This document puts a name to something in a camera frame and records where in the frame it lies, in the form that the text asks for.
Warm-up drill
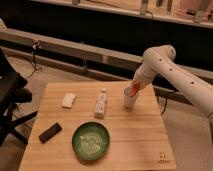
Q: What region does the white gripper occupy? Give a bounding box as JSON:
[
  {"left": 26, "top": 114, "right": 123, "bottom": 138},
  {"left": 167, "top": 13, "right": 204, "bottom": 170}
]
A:
[{"left": 132, "top": 65, "right": 154, "bottom": 90}]

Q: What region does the orange pepper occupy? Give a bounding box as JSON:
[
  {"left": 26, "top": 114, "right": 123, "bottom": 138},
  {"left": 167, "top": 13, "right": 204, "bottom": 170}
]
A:
[{"left": 130, "top": 83, "right": 140, "bottom": 97}]

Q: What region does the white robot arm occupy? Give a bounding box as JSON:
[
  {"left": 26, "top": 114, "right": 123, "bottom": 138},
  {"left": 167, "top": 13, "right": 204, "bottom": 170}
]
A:
[{"left": 130, "top": 45, "right": 213, "bottom": 117}]

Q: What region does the white ceramic cup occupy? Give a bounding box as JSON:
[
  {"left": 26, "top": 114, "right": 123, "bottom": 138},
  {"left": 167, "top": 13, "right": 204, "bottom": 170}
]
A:
[{"left": 124, "top": 87, "right": 139, "bottom": 108}]

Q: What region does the green ceramic bowl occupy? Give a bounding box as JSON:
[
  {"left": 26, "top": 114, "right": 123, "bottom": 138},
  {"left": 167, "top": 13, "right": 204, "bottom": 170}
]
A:
[{"left": 72, "top": 122, "right": 110, "bottom": 161}]

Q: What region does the white tube bottle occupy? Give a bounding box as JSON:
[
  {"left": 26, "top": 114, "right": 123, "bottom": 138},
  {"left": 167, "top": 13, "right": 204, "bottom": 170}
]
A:
[{"left": 95, "top": 88, "right": 107, "bottom": 119}]

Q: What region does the black rectangular remote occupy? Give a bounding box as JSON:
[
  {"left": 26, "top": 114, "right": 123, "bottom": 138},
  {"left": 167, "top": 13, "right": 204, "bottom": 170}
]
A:
[{"left": 39, "top": 123, "right": 62, "bottom": 143}]

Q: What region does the black tripod stand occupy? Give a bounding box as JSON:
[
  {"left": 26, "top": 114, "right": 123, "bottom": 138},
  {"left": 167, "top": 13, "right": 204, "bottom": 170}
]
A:
[{"left": 26, "top": 41, "right": 42, "bottom": 79}]

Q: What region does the black chair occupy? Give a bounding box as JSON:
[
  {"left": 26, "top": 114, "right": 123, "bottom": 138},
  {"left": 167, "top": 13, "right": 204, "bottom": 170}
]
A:
[{"left": 0, "top": 48, "right": 37, "bottom": 146}]

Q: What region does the black cable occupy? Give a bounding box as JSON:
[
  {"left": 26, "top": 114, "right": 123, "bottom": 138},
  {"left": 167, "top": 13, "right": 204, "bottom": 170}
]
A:
[{"left": 160, "top": 90, "right": 177, "bottom": 116}]

